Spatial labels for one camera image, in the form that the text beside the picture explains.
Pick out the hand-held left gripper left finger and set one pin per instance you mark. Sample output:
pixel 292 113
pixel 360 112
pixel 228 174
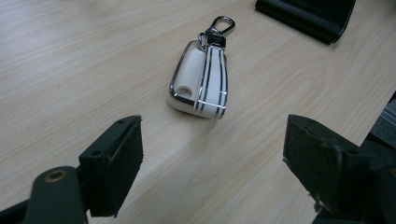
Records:
pixel 112 168

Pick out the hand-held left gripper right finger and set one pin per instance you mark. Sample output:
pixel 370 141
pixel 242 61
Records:
pixel 320 168

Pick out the white key case with clasp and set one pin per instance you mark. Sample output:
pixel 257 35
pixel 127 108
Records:
pixel 190 71

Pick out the black textured pouch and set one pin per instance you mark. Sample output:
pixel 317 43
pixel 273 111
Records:
pixel 308 15

